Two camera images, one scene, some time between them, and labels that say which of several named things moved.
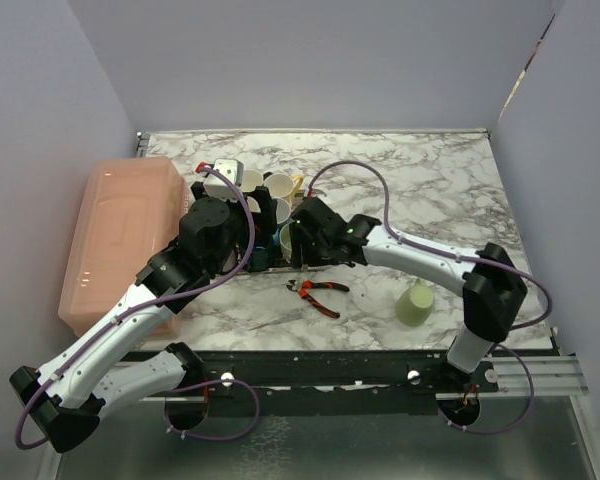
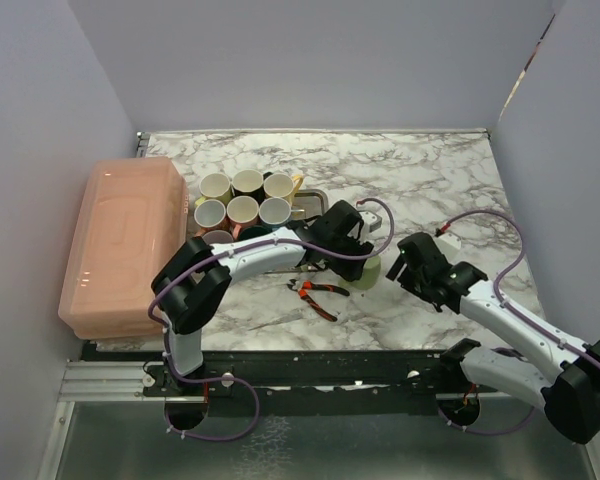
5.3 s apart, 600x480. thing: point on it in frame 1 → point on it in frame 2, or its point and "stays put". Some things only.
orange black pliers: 303,286 stays put
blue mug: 283,210 stays put
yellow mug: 280,185 stays put
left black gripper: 264,222 → 350,269
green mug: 415,304 → 368,277
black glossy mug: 252,178 stays put
